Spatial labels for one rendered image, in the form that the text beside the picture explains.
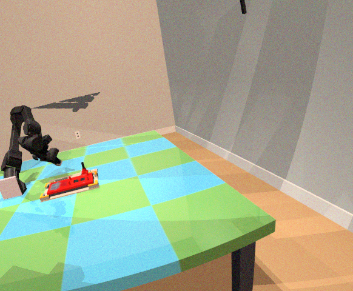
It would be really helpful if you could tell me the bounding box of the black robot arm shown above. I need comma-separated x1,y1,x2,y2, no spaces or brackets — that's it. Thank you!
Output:
1,105,52,178

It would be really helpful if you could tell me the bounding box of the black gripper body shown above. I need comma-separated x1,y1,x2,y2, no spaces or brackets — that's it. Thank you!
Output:
30,147,59,162

